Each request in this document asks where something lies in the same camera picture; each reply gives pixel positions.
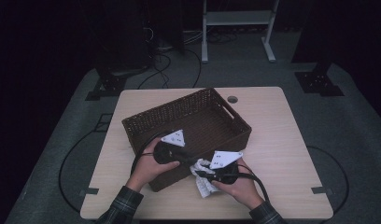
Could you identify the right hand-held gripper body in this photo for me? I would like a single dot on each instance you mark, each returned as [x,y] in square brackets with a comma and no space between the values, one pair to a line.
[222,159]

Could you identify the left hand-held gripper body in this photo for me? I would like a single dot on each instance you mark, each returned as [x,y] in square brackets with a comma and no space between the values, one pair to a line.
[165,154]

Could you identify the white cloth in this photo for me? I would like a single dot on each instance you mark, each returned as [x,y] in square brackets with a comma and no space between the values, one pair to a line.
[205,188]

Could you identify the brown woven basket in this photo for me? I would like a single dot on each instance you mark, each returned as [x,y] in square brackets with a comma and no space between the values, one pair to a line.
[204,124]

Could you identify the person's left hand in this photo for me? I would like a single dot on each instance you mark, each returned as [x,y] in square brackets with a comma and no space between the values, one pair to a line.
[148,169]

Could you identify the person's right hand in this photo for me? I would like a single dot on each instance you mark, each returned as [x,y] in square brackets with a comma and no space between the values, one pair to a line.
[241,191]

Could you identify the black tape strip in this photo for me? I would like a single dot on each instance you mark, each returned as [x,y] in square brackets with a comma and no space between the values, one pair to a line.
[322,190]
[89,191]

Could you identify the black stand base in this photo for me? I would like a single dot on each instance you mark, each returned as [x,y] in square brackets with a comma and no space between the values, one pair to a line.
[317,82]
[109,85]

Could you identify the black cabinet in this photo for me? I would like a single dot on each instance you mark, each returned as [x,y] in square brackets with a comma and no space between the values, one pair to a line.
[123,37]

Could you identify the white metal stand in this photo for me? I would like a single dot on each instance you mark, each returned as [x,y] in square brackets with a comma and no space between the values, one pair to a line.
[238,17]

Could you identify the black curtain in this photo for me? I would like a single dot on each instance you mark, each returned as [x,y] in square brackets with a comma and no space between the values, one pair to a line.
[344,28]

